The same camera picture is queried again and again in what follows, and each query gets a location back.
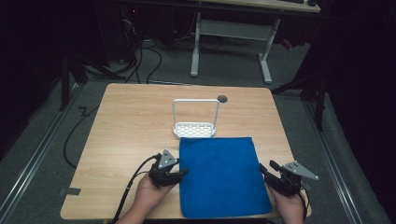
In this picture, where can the black stand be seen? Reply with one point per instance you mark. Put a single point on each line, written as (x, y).
(65, 84)
(319, 99)

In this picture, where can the person's right hand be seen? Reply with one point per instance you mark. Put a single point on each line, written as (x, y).
(288, 205)

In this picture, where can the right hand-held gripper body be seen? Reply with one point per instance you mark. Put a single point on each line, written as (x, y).
(294, 174)

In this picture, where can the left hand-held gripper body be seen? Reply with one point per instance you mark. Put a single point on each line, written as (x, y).
(166, 160)

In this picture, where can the red object on floor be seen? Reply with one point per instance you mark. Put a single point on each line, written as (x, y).
(287, 44)

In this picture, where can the grey tape strip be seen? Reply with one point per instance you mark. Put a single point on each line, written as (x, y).
(71, 191)

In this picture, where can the white-legged wooden desk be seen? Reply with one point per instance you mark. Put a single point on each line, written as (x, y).
(233, 29)

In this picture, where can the dark computer tower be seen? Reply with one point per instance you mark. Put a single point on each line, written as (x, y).
(115, 31)

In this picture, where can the metal floor rail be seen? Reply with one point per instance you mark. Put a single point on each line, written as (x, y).
(34, 155)
(336, 165)

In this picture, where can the blue cloth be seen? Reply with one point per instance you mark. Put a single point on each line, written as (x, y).
(224, 177)

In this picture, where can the round grey table grommet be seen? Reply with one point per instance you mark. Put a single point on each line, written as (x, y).
(222, 99)

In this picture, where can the person's left hand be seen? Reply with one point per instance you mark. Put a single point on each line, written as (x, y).
(149, 193)

